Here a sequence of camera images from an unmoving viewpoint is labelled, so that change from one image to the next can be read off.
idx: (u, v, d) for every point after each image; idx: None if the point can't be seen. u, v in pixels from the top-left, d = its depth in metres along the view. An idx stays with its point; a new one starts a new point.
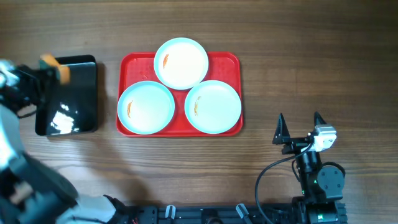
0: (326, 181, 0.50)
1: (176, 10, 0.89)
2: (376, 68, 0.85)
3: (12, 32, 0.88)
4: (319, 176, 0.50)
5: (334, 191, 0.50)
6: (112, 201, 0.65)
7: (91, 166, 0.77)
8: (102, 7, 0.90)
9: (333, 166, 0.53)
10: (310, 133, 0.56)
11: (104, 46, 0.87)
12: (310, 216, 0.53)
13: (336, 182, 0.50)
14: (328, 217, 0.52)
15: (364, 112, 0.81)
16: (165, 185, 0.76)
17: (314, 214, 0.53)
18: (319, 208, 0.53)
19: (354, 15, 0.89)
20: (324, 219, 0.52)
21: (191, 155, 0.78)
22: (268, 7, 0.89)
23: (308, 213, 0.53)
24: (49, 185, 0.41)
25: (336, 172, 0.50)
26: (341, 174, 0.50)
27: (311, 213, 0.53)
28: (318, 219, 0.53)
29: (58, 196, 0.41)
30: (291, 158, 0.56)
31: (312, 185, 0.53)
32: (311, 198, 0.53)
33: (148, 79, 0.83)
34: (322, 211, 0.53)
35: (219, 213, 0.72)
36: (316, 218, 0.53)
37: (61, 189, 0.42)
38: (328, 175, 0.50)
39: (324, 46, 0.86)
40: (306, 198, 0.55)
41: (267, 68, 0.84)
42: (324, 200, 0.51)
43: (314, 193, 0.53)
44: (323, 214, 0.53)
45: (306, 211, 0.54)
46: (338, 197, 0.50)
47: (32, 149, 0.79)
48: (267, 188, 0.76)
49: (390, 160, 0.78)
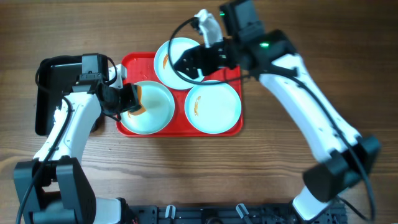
0: (244, 14, 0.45)
1: (176, 10, 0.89)
2: (377, 69, 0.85)
3: (12, 32, 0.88)
4: (239, 10, 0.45)
5: (247, 14, 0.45)
6: (123, 206, 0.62)
7: (91, 165, 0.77)
8: (102, 7, 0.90)
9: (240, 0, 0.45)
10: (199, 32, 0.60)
11: (104, 46, 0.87)
12: (253, 50, 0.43)
13: (247, 18, 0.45)
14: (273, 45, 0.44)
15: (364, 112, 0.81)
16: (165, 185, 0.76)
17: (256, 48, 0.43)
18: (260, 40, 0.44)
19: (354, 15, 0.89)
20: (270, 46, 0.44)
21: (192, 155, 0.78)
22: (268, 7, 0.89)
23: (249, 48, 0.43)
24: (77, 201, 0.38)
25: (245, 4, 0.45)
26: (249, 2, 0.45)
27: (253, 45, 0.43)
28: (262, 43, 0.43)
29: (73, 217, 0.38)
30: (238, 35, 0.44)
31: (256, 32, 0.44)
32: (239, 23, 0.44)
33: (148, 79, 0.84)
34: (268, 42, 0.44)
35: (219, 213, 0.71)
36: (263, 49, 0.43)
37: (81, 211, 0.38)
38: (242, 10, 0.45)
39: (325, 46, 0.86)
40: (240, 40, 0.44)
41: None
42: (264, 33, 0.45)
43: (254, 41, 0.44)
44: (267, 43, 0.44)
45: (249, 45, 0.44)
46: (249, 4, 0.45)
47: (32, 149, 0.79)
48: (266, 188, 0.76)
49: (391, 160, 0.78)
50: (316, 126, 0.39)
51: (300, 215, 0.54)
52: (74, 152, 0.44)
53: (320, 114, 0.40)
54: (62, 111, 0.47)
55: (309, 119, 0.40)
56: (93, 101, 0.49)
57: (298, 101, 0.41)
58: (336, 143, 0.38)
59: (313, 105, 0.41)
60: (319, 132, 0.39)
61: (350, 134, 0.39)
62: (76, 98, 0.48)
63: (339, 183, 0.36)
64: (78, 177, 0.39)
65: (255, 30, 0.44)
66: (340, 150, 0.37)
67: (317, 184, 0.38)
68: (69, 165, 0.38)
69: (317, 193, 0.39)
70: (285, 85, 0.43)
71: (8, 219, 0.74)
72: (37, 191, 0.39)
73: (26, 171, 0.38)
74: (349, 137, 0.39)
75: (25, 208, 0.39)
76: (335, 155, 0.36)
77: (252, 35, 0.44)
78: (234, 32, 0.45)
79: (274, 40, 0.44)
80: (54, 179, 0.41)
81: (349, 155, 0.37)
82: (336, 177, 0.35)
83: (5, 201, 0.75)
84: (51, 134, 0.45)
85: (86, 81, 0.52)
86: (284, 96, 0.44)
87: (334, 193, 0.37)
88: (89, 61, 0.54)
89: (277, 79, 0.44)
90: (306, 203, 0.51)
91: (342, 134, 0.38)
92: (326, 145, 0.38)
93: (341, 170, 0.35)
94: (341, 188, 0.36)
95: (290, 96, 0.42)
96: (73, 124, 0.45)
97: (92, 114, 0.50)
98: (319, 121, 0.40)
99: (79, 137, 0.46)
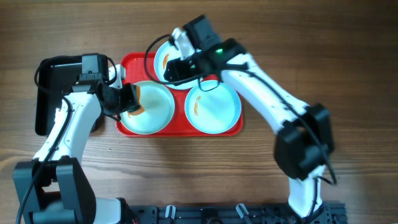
0: (203, 31, 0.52)
1: (176, 10, 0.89)
2: (377, 68, 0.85)
3: (12, 32, 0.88)
4: (198, 29, 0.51)
5: (205, 32, 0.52)
6: (124, 206, 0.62)
7: (91, 165, 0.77)
8: (102, 7, 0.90)
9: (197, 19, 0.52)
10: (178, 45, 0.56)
11: (104, 46, 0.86)
12: (210, 56, 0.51)
13: (205, 33, 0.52)
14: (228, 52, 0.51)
15: (364, 112, 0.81)
16: (165, 185, 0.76)
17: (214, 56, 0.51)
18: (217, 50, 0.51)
19: (354, 15, 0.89)
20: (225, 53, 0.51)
21: (191, 155, 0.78)
22: (268, 7, 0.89)
23: (208, 56, 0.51)
24: (77, 201, 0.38)
25: (202, 22, 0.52)
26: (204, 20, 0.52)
27: (211, 52, 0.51)
28: (217, 51, 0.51)
29: (73, 216, 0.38)
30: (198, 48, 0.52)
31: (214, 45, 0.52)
32: (197, 37, 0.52)
33: (148, 79, 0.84)
34: (224, 49, 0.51)
35: (219, 213, 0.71)
36: (220, 57, 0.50)
37: (81, 211, 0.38)
38: (200, 27, 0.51)
39: (325, 46, 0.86)
40: (202, 52, 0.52)
41: (267, 68, 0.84)
42: (221, 43, 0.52)
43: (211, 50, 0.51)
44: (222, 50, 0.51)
45: (207, 53, 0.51)
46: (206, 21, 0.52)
47: (32, 149, 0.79)
48: (266, 188, 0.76)
49: (391, 160, 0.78)
50: (267, 104, 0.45)
51: (297, 213, 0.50)
52: (74, 152, 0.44)
53: (271, 94, 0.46)
54: (62, 111, 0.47)
55: (261, 100, 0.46)
56: (93, 101, 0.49)
57: (251, 88, 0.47)
58: (287, 115, 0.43)
59: (264, 88, 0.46)
60: (271, 109, 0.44)
61: (299, 106, 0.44)
62: (76, 98, 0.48)
63: (298, 149, 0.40)
64: (78, 177, 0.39)
65: (212, 42, 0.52)
66: (290, 119, 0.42)
67: (285, 158, 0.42)
68: (69, 165, 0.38)
69: (288, 168, 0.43)
70: (239, 77, 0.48)
71: (8, 219, 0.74)
72: (37, 191, 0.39)
73: (26, 171, 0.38)
74: (299, 109, 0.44)
75: (25, 208, 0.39)
76: (287, 124, 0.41)
77: (209, 46, 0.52)
78: (195, 45, 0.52)
79: (228, 46, 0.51)
80: (53, 179, 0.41)
81: (300, 123, 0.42)
82: (291, 144, 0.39)
83: (5, 201, 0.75)
84: (51, 134, 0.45)
85: (86, 82, 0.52)
86: (240, 87, 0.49)
87: (298, 162, 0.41)
88: (89, 61, 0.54)
89: (231, 74, 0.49)
90: (298, 194, 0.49)
91: (291, 106, 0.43)
92: (279, 119, 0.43)
93: (294, 138, 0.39)
94: (303, 155, 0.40)
95: (245, 86, 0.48)
96: (73, 124, 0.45)
97: (92, 114, 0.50)
98: (270, 99, 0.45)
99: (79, 137, 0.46)
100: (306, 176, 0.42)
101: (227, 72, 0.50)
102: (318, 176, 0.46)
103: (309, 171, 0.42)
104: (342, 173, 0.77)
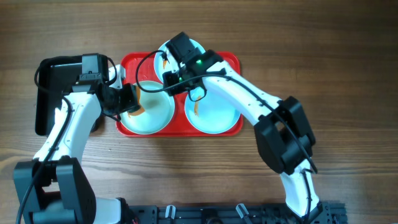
0: (183, 46, 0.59)
1: (176, 10, 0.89)
2: (377, 68, 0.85)
3: (12, 32, 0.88)
4: (178, 45, 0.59)
5: (185, 46, 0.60)
6: (124, 206, 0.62)
7: (91, 165, 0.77)
8: (102, 7, 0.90)
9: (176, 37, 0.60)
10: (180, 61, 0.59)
11: (104, 46, 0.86)
12: (192, 67, 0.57)
13: (187, 48, 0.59)
14: (206, 60, 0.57)
15: (364, 112, 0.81)
16: (165, 185, 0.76)
17: (194, 65, 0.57)
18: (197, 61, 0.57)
19: (354, 15, 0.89)
20: (203, 62, 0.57)
21: (192, 155, 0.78)
22: (268, 7, 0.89)
23: (190, 67, 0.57)
24: (76, 201, 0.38)
25: (181, 38, 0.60)
26: (183, 36, 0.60)
27: (191, 63, 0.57)
28: (196, 61, 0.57)
29: (73, 217, 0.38)
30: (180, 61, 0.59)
31: (194, 56, 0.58)
32: (179, 52, 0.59)
33: (148, 79, 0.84)
34: (202, 58, 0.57)
35: (219, 213, 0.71)
36: (199, 65, 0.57)
37: (81, 211, 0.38)
38: (181, 43, 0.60)
39: (325, 46, 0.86)
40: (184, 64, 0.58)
41: (267, 68, 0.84)
42: (200, 54, 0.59)
43: (191, 60, 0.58)
44: (201, 60, 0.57)
45: (188, 63, 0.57)
46: (185, 37, 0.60)
47: (32, 149, 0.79)
48: (266, 188, 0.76)
49: (391, 160, 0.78)
50: (245, 103, 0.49)
51: (295, 213, 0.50)
52: (74, 152, 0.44)
53: (247, 94, 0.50)
54: (62, 111, 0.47)
55: (239, 100, 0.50)
56: (93, 101, 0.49)
57: (229, 91, 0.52)
58: (262, 111, 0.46)
59: (241, 89, 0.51)
60: (249, 107, 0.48)
61: (273, 101, 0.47)
62: (76, 98, 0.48)
63: (275, 141, 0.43)
64: (78, 177, 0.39)
65: (192, 53, 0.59)
66: (265, 114, 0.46)
67: (267, 152, 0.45)
68: (69, 166, 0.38)
69: (272, 161, 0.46)
70: (218, 82, 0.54)
71: (8, 219, 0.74)
72: (37, 191, 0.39)
73: (26, 171, 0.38)
74: (273, 104, 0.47)
75: (26, 207, 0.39)
76: (262, 119, 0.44)
77: (189, 57, 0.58)
78: (178, 60, 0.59)
79: (206, 56, 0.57)
80: (53, 179, 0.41)
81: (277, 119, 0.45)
82: (267, 135, 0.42)
83: (5, 201, 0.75)
84: (51, 134, 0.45)
85: (86, 82, 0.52)
86: (221, 91, 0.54)
87: (280, 154, 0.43)
88: (89, 61, 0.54)
89: (211, 80, 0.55)
90: (292, 192, 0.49)
91: (264, 102, 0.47)
92: (255, 115, 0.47)
93: (268, 130, 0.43)
94: (282, 147, 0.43)
95: (224, 90, 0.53)
96: (73, 124, 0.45)
97: (92, 115, 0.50)
98: (246, 98, 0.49)
99: (79, 137, 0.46)
100: (291, 168, 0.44)
101: (207, 79, 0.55)
102: (304, 170, 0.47)
103: (291, 163, 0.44)
104: (342, 173, 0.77)
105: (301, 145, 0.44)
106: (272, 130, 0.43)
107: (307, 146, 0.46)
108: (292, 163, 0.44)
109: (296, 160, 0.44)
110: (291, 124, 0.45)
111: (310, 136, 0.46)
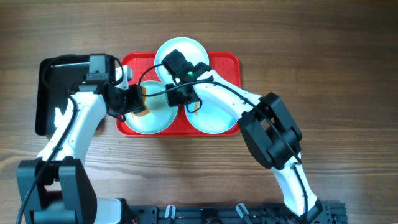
0: (178, 61, 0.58)
1: (176, 10, 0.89)
2: (377, 68, 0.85)
3: (12, 32, 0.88)
4: (173, 61, 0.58)
5: (179, 62, 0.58)
6: (124, 206, 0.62)
7: (91, 165, 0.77)
8: (102, 6, 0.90)
9: (171, 54, 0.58)
10: (174, 76, 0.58)
11: (104, 46, 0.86)
12: (183, 79, 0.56)
13: (180, 62, 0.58)
14: (196, 71, 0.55)
15: (364, 112, 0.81)
16: (165, 185, 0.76)
17: (186, 78, 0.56)
18: (188, 73, 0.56)
19: (354, 15, 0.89)
20: (194, 73, 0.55)
21: (192, 155, 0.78)
22: (268, 7, 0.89)
23: (184, 79, 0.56)
24: (77, 202, 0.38)
25: (176, 55, 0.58)
26: (178, 53, 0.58)
27: (184, 76, 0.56)
28: (188, 73, 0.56)
29: (73, 217, 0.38)
30: (175, 75, 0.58)
31: (186, 70, 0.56)
32: (171, 67, 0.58)
33: (148, 79, 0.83)
34: (193, 70, 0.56)
35: (219, 213, 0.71)
36: (191, 76, 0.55)
37: (82, 212, 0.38)
38: (175, 60, 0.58)
39: (325, 46, 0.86)
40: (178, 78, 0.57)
41: (267, 68, 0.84)
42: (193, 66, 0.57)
43: (184, 73, 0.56)
44: (192, 71, 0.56)
45: (181, 78, 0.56)
46: (179, 53, 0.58)
47: (32, 149, 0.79)
48: (267, 188, 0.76)
49: (391, 160, 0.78)
50: (230, 103, 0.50)
51: (293, 211, 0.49)
52: (78, 152, 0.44)
53: (231, 94, 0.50)
54: (68, 111, 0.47)
55: (224, 102, 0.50)
56: (99, 102, 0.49)
57: (216, 94, 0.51)
58: (245, 108, 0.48)
59: (226, 91, 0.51)
60: (233, 107, 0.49)
61: (254, 99, 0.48)
62: (83, 99, 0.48)
63: (259, 135, 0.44)
64: (80, 177, 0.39)
65: (185, 68, 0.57)
66: (247, 111, 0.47)
67: (254, 148, 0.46)
68: (73, 167, 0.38)
69: (260, 158, 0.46)
70: (206, 88, 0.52)
71: (8, 219, 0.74)
72: (39, 190, 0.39)
73: (29, 170, 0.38)
74: (255, 101, 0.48)
75: (27, 206, 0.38)
76: (245, 115, 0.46)
77: (183, 70, 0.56)
78: (173, 74, 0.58)
79: (196, 67, 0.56)
80: (56, 178, 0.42)
81: (258, 113, 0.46)
82: (249, 129, 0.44)
83: (5, 201, 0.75)
84: (56, 134, 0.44)
85: (93, 81, 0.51)
86: (209, 97, 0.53)
87: (266, 148, 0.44)
88: (96, 61, 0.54)
89: (198, 87, 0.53)
90: (287, 189, 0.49)
91: (247, 100, 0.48)
92: (239, 112, 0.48)
93: (253, 126, 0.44)
94: (267, 141, 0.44)
95: (212, 95, 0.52)
96: (78, 124, 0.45)
97: (97, 116, 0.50)
98: (230, 98, 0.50)
99: (83, 137, 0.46)
100: (280, 163, 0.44)
101: (194, 86, 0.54)
102: (294, 164, 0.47)
103: (280, 157, 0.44)
104: (342, 173, 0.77)
105: (286, 141, 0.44)
106: (255, 125, 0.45)
107: (295, 141, 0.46)
108: (281, 158, 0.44)
109: (285, 154, 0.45)
110: (275, 119, 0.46)
111: (295, 130, 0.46)
